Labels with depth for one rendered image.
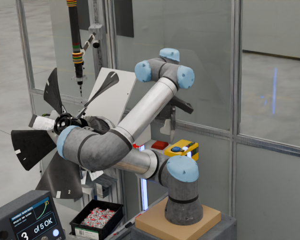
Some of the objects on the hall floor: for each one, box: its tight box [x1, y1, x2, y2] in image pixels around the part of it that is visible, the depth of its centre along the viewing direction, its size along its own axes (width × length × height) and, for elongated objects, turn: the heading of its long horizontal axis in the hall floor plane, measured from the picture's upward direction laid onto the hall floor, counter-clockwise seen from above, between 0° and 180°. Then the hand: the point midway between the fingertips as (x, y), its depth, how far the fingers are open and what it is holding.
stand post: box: [108, 122, 128, 232], centre depth 293 cm, size 4×9×115 cm, turn 60°
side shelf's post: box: [137, 177, 148, 213], centre depth 313 cm, size 4×4×83 cm
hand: (169, 135), depth 198 cm, fingers open, 11 cm apart
